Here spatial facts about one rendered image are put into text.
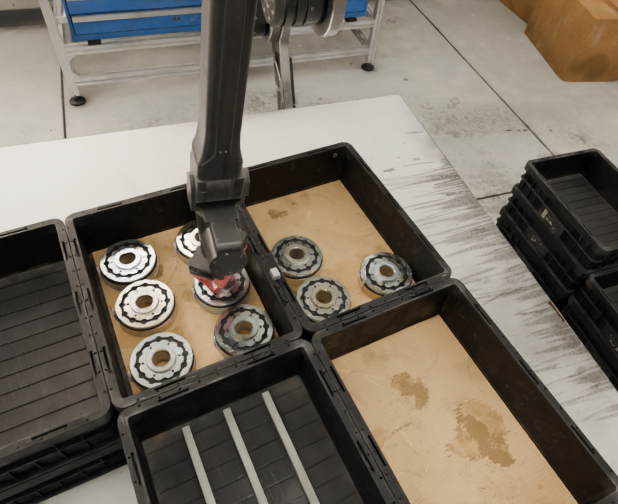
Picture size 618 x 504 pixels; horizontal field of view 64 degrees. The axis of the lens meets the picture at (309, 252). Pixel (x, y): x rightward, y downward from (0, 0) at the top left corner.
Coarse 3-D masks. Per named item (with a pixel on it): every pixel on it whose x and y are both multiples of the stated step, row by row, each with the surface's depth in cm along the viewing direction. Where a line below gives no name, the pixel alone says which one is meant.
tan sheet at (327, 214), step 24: (312, 192) 112; (336, 192) 113; (264, 216) 107; (288, 216) 107; (312, 216) 108; (336, 216) 108; (360, 216) 109; (312, 240) 104; (336, 240) 104; (360, 240) 105; (336, 264) 100; (360, 264) 101
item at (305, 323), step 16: (336, 144) 108; (272, 160) 103; (288, 160) 104; (368, 176) 103; (384, 192) 100; (240, 208) 94; (400, 208) 97; (256, 240) 89; (272, 256) 87; (432, 256) 91; (448, 272) 88; (288, 288) 84; (416, 288) 86; (368, 304) 83; (304, 320) 80; (336, 320) 80
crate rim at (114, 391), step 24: (168, 192) 95; (72, 216) 89; (240, 216) 93; (72, 240) 86; (264, 264) 86; (96, 312) 78; (288, 312) 81; (96, 336) 75; (288, 336) 78; (240, 360) 75; (168, 384) 72; (120, 408) 69
